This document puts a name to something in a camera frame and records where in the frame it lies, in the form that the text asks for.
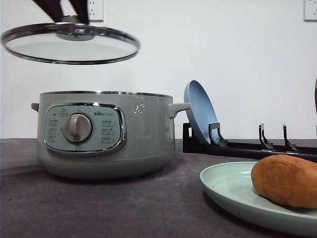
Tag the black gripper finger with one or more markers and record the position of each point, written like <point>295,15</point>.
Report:
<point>81,8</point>
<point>52,8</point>

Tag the glass steamer lid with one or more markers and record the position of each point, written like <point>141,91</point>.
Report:
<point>68,41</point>

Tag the green plate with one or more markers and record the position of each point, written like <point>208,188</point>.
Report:
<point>231,183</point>

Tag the brown potato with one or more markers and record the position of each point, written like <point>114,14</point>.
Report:
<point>288,179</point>

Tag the green electric steamer pot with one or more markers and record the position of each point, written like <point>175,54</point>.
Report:
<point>106,134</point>

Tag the blue plate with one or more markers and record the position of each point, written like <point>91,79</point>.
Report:
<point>202,110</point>

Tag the black plate rack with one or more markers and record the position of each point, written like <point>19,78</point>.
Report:
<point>220,146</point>

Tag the white wall socket left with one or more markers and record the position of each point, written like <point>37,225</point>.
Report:
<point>95,9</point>

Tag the white wall socket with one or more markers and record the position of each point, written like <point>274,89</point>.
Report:
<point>310,10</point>
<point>95,9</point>

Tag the white wall socket right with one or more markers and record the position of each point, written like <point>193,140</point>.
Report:
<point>310,10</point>

